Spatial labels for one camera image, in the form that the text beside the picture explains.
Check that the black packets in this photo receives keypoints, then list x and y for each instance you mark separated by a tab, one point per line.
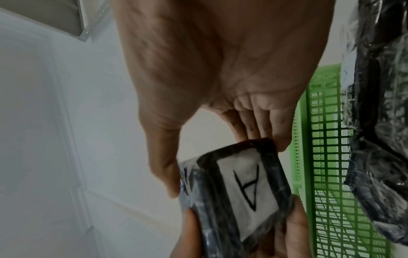
382	126

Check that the person's right hand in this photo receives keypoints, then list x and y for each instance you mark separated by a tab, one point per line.
223	50

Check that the white metal shelf rack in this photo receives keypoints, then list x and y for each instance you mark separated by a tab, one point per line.
41	12

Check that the green plastic basket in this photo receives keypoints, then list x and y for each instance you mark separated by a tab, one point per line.
325	78

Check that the black labelled package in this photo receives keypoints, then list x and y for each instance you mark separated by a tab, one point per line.
207	196

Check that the person's left hand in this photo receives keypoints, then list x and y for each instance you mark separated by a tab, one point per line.
287	239

